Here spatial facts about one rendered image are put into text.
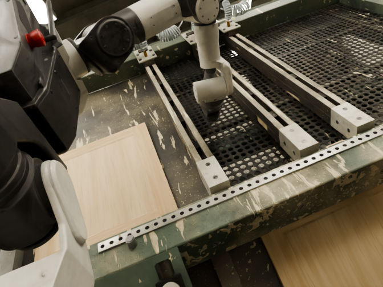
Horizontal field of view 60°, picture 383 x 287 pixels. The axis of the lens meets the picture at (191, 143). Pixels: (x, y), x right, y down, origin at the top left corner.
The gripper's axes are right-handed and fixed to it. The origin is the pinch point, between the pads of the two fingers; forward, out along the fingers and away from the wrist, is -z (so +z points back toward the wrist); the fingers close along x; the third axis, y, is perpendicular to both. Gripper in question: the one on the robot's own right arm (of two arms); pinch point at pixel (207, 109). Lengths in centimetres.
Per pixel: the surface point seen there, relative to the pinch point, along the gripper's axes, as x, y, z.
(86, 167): -4, 51, -2
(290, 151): -27.9, -14.3, 23.4
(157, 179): -19.6, 27.7, 13.7
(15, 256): -26, 73, 22
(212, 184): -28.4, 13.2, 29.7
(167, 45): 53, -2, -46
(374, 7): 26, -109, -30
